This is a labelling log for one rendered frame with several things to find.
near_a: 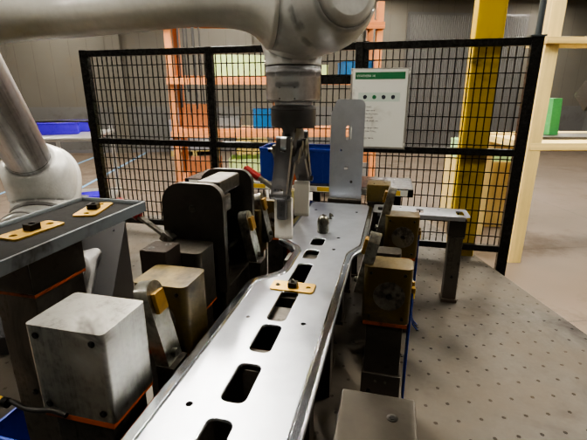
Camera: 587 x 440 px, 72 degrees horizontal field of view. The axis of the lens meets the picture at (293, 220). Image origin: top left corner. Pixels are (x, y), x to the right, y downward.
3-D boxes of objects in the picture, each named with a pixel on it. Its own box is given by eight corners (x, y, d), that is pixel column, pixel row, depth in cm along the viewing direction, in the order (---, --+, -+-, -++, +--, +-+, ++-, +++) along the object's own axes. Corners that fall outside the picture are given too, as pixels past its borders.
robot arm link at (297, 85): (258, 65, 62) (258, 106, 64) (315, 65, 60) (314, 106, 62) (274, 69, 71) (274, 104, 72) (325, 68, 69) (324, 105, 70)
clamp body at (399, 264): (413, 429, 83) (430, 272, 73) (355, 418, 85) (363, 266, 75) (412, 405, 89) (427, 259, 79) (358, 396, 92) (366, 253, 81)
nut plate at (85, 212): (95, 216, 66) (93, 209, 66) (71, 216, 66) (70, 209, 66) (113, 203, 74) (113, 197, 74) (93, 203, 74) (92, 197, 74)
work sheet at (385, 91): (404, 149, 162) (410, 67, 152) (348, 147, 167) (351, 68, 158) (403, 148, 163) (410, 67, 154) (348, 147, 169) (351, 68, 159)
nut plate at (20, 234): (15, 242, 55) (13, 233, 54) (-5, 238, 56) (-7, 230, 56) (66, 223, 62) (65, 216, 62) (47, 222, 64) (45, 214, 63)
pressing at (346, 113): (361, 199, 143) (365, 99, 133) (328, 197, 145) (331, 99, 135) (361, 198, 143) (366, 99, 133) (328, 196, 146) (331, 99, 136)
